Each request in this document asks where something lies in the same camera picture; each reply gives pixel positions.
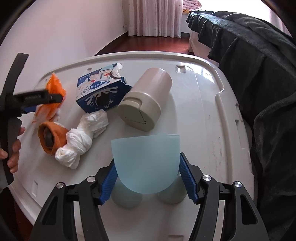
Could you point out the blue white milk carton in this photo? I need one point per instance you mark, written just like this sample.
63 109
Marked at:
101 92

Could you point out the rolled orange sock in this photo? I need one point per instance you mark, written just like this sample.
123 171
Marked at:
49 139

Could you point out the white plastic storage lid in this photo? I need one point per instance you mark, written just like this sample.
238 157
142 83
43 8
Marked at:
203 115

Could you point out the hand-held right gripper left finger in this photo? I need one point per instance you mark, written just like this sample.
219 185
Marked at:
108 183

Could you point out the dark grey bed blanket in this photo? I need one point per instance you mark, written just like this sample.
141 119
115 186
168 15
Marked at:
266 81

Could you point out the beige cylindrical container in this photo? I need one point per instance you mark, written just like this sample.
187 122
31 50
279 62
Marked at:
145 99

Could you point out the orange white snack bag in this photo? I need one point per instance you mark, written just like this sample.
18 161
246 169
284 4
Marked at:
54 88

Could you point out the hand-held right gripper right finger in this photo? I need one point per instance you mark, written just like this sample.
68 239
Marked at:
188 178

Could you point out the pink patterned curtain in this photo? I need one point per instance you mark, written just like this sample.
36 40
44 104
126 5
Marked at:
155 17

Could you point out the folded pink bedding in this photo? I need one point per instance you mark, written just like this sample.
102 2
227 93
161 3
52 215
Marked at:
192 4

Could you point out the white bed frame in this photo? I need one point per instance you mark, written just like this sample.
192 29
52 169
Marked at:
198 45

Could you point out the person's left hand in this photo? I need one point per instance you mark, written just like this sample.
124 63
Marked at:
15 157

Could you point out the light blue plastic cup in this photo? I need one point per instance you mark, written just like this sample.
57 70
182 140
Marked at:
145 162

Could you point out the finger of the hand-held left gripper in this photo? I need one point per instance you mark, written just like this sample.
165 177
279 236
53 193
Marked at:
29 109
37 97

